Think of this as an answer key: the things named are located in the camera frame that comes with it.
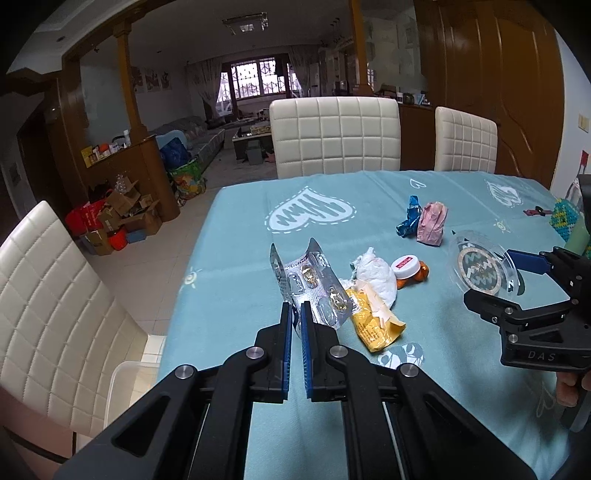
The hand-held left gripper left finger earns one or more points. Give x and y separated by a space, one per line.
288 341

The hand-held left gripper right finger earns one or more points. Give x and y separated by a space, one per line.
304 350

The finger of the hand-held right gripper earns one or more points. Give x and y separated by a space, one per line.
498 309
528 263

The clear round plastic lid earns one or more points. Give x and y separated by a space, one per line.
482 267

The silver blister pack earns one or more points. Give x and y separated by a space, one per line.
314 286

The yellow paper packet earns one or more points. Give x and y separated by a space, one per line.
374 325

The orange bottle with white cap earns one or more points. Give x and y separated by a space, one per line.
408 267

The white tissue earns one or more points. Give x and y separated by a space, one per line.
376 277

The pink paper wrapper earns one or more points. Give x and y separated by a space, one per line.
433 224

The blue foil wrapper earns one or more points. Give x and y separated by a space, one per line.
408 217

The translucent plastic bin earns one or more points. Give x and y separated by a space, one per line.
129 392

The person's right hand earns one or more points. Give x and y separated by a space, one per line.
567 390

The dark red watch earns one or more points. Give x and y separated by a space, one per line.
538 211

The green tumbler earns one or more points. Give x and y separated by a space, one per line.
581 237

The blue yellow beaded bag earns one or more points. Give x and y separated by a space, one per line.
565 217

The black object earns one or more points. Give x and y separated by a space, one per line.
585 196

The light blue printed tablecloth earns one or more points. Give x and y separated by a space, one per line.
415 415

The white quilted dining chair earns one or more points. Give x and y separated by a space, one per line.
60 300
466 141
334 136

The wooden door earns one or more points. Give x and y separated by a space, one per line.
498 83

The green colourful bag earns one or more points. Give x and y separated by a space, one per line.
188 180

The orange bucket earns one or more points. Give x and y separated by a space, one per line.
117 241

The pile of cardboard boxes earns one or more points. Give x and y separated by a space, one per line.
129 214

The coffee table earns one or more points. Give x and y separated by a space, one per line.
251 138

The wooden partition cabinet with bottles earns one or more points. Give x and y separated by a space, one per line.
147 175

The grey sofa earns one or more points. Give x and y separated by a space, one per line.
194 138

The red bag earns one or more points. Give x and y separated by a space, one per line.
83 217

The row of small bottles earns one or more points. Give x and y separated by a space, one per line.
104 151

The barred window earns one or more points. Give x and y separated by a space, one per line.
258 77

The ceiling lamp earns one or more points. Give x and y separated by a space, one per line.
244 23

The wall light switch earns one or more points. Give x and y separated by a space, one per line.
584 121

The wall pictures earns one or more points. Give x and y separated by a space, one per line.
150 81

